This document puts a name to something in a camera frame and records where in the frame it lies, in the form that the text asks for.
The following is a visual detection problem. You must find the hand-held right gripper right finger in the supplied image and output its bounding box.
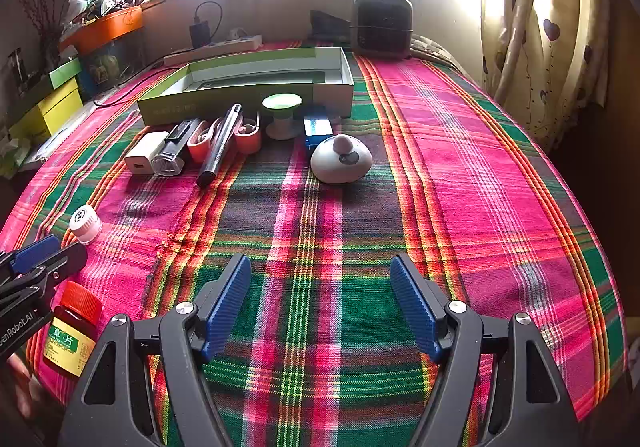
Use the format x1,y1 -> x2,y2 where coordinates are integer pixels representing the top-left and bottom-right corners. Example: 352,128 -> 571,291
390,254 -> 583,447

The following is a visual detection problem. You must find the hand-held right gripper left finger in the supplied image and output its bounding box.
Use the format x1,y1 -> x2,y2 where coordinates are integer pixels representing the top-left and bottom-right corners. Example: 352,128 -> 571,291
59,253 -> 252,447

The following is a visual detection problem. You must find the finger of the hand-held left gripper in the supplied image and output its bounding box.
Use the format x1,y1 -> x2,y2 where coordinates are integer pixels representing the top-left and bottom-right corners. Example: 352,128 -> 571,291
0,235 -> 61,278
0,242 -> 88,323

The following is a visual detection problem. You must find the small white jar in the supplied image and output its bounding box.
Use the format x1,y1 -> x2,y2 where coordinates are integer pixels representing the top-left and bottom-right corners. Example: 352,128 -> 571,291
69,204 -> 103,245

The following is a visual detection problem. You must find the brown bottle with red cap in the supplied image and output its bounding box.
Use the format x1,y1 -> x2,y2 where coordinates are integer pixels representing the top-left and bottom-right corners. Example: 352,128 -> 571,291
42,281 -> 103,378

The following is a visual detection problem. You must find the white charger plug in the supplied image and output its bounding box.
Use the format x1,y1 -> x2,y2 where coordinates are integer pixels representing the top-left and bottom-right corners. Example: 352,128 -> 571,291
124,131 -> 170,176

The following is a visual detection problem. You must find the black pen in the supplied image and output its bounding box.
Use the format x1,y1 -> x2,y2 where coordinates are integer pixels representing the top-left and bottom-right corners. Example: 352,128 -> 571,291
196,103 -> 244,188

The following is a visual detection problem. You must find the pink white clip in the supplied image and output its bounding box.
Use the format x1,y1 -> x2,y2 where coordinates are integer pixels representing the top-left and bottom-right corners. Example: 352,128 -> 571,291
234,111 -> 262,155
187,119 -> 221,164

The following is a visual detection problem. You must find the white grey dome gadget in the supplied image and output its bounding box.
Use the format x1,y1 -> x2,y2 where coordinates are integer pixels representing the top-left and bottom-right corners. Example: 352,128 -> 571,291
310,134 -> 373,185

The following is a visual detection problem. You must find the blue translucent adapter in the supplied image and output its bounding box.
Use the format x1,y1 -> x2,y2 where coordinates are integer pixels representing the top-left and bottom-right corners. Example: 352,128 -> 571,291
303,115 -> 334,150

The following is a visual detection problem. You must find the green cardboard box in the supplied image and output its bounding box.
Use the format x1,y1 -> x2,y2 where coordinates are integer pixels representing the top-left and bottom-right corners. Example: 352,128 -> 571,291
136,47 -> 355,126

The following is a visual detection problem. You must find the green topped white stand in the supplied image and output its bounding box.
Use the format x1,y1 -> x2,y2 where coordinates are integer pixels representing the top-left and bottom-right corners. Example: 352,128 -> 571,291
262,93 -> 303,141

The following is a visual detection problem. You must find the pink green plaid blanket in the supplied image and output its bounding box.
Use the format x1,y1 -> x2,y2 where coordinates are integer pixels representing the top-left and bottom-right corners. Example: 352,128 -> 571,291
0,41 -> 628,447

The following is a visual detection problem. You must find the white bedside board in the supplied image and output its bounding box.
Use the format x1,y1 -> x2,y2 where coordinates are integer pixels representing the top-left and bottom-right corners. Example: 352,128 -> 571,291
12,97 -> 101,172

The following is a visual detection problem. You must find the yellow box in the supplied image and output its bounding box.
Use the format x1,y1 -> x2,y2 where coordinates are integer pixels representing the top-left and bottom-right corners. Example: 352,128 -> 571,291
7,77 -> 83,142

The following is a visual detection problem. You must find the green box lid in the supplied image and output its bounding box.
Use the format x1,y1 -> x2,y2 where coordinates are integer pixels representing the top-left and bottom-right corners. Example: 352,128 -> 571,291
49,58 -> 82,90

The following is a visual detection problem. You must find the dried twig bunch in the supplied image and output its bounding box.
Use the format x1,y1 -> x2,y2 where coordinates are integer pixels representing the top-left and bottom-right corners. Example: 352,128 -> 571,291
15,0 -> 63,72

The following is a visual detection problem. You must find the orange plastic tray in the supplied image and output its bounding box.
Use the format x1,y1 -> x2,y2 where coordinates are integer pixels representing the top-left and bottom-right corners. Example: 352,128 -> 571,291
59,6 -> 144,54

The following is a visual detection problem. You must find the pile of assorted clutter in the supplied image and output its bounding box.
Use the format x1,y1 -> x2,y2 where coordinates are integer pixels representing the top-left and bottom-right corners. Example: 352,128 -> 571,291
60,0 -> 151,35

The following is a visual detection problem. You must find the grey checked cloth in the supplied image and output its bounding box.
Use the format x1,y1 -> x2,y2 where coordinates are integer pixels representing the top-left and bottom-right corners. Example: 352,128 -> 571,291
410,34 -> 463,72

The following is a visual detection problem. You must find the white power strip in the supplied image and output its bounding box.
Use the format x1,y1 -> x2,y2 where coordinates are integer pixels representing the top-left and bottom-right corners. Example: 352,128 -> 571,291
162,34 -> 263,68

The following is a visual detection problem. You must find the grey small heater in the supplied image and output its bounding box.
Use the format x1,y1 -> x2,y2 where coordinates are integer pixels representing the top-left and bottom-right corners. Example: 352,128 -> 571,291
351,0 -> 414,60

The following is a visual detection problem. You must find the cream patterned curtain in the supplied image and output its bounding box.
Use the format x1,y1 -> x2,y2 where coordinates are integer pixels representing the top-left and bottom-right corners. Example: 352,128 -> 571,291
480,0 -> 616,152

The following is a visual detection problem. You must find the dark folded cloth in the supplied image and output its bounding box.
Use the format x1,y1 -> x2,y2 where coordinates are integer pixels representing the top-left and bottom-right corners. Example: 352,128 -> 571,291
309,9 -> 353,40

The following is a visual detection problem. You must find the black charging cable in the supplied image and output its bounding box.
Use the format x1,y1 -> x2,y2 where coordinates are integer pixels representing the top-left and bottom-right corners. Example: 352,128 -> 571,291
92,2 -> 223,108

